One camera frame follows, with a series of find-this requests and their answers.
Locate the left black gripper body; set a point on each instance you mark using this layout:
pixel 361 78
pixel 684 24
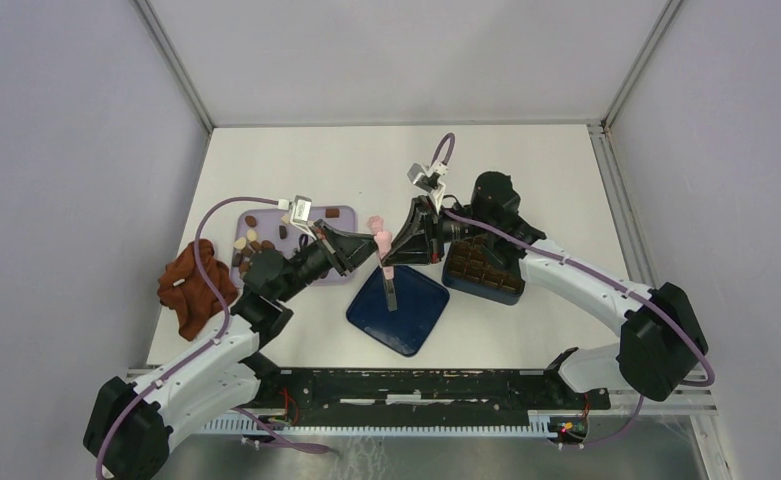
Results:
pixel 315 259

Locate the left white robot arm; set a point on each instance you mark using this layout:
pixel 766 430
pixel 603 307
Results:
pixel 134 426

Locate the purple chocolate tray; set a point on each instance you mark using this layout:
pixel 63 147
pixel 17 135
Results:
pixel 271 229

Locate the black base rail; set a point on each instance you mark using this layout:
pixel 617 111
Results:
pixel 419 398

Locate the blue tin lid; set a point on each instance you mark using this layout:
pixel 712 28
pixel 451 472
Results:
pixel 420 302

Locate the pink tongs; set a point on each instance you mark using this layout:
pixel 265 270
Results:
pixel 383 239

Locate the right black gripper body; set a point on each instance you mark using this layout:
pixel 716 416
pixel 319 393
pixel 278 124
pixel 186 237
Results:
pixel 443 229

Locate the brown crumpled cloth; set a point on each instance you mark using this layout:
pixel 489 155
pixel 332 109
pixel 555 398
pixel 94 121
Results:
pixel 182 289

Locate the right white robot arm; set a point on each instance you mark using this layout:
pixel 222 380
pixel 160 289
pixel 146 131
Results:
pixel 661 344

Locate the blue tin chocolate box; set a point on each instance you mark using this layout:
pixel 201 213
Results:
pixel 466 268

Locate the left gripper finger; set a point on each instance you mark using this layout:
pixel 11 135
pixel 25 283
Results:
pixel 348 257
pixel 338 242

